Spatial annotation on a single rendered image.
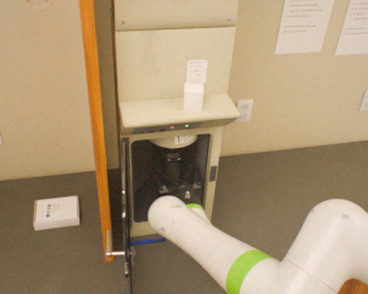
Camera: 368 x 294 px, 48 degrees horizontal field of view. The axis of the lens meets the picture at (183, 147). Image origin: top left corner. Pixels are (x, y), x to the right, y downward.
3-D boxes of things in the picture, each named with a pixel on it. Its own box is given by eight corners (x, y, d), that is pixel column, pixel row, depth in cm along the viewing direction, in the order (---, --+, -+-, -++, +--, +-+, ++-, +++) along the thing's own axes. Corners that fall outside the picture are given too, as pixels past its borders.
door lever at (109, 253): (125, 233, 118) (124, 226, 117) (125, 260, 111) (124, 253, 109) (106, 234, 118) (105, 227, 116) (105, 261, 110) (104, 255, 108)
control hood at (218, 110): (119, 131, 120) (118, 101, 114) (224, 121, 127) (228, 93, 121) (124, 155, 111) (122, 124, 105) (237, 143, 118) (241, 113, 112)
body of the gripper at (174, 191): (199, 191, 127) (191, 171, 134) (172, 194, 125) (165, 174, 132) (197, 208, 132) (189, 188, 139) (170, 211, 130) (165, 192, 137)
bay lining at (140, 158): (124, 177, 163) (121, 100, 142) (187, 169, 169) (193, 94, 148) (133, 222, 144) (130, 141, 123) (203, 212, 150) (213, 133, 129)
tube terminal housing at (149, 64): (117, 191, 167) (105, 0, 121) (194, 182, 175) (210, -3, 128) (124, 237, 148) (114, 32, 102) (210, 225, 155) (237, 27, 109)
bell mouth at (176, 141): (141, 120, 142) (141, 106, 139) (191, 116, 146) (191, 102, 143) (149, 150, 129) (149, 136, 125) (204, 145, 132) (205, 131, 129)
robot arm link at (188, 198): (173, 229, 126) (202, 225, 128) (175, 201, 119) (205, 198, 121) (169, 215, 131) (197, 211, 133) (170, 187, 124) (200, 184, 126)
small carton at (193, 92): (183, 101, 116) (184, 82, 112) (201, 102, 116) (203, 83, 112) (183, 111, 112) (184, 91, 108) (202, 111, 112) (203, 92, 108)
